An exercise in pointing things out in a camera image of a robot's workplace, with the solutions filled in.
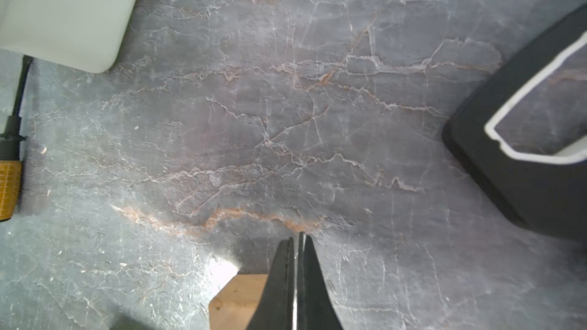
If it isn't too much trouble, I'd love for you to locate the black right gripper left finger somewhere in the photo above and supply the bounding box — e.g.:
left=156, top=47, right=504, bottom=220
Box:
left=246, top=238, right=295, bottom=330

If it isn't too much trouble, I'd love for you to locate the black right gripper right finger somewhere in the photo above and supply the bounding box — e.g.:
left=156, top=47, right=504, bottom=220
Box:
left=297, top=232, right=342, bottom=330

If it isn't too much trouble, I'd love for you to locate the natural wooden triangle block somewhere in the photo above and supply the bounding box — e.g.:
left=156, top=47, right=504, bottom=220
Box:
left=209, top=274, right=268, bottom=330

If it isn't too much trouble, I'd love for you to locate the translucent white plastic toolbox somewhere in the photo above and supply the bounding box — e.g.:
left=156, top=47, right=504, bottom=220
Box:
left=1, top=0, right=136, bottom=73

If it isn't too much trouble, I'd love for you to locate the yellow handled screwdriver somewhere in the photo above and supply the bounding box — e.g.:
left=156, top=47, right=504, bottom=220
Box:
left=1, top=55, right=34, bottom=222

